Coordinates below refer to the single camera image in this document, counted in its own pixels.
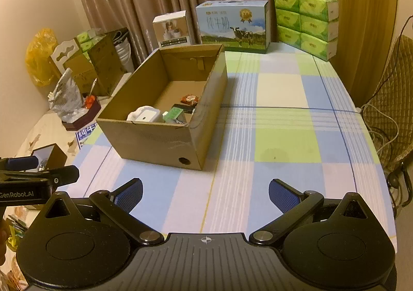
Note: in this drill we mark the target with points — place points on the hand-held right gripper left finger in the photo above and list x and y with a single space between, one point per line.
129 195

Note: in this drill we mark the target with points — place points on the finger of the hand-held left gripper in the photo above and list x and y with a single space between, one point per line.
21 163
64 175

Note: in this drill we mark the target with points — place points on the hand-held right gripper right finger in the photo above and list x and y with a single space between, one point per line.
284 196

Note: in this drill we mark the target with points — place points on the brown cardboard box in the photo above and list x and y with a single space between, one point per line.
148 145

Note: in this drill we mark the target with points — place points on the green medicine box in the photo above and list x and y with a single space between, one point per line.
174 115

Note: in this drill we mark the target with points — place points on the red snack packet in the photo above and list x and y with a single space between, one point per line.
189 99

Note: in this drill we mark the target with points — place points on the person's left hand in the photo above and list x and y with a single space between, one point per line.
5 241

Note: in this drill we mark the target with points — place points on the small brown open box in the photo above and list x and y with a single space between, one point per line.
56 157

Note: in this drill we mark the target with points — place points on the flat blue milk carton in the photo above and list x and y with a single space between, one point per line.
86 136

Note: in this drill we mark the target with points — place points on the checked tablecloth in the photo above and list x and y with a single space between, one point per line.
284 136

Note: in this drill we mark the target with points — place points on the dark red box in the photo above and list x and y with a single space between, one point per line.
85 115

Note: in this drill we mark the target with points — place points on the silver plastic bag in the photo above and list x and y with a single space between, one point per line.
66 94

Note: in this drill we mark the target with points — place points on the metal spoon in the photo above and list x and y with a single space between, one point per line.
93 87

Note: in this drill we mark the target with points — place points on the cardboard carton with white flap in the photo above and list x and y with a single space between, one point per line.
79 71

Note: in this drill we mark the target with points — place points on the yellow plastic bag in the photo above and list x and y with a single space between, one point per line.
40 58

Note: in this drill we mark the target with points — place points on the small green tissue packs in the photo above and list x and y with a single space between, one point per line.
87 40

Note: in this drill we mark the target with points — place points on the quilted beige chair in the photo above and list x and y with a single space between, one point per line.
397 110

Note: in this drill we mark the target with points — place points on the white appliance box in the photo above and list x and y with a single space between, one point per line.
171 31

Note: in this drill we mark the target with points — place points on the stack of green tissue packs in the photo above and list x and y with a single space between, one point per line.
306 23

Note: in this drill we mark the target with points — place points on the blue milk gift box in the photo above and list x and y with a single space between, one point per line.
226 26

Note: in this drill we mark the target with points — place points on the wooden door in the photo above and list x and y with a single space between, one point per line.
351 19

